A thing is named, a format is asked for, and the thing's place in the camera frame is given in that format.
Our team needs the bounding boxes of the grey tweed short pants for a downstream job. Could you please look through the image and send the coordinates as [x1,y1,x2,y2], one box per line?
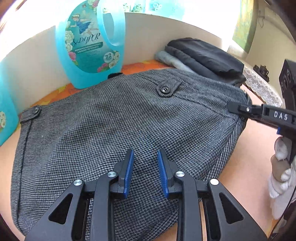
[11,69,251,240]

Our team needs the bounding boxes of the white gloved right hand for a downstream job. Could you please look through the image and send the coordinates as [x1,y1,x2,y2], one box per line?
[268,137,295,219]

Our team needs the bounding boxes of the white lace cloth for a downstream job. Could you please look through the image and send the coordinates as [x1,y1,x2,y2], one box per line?
[243,65,283,108]

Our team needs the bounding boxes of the dark grey folded garment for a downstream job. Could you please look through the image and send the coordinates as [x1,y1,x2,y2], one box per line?
[165,46,246,87]

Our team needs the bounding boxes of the black folded garment top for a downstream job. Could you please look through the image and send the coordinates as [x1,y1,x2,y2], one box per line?
[165,38,244,80]

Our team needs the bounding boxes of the left blue detergent jug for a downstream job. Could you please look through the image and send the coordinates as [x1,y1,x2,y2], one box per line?
[0,63,19,146]

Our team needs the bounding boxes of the blue detergent jug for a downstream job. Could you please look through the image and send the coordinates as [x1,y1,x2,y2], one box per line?
[0,63,19,146]
[55,1,125,89]

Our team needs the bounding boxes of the light grey folded garment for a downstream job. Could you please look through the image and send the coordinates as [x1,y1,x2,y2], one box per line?
[154,51,195,73]

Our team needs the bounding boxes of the middle blue detergent jug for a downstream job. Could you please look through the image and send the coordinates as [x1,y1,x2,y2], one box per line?
[55,1,125,89]

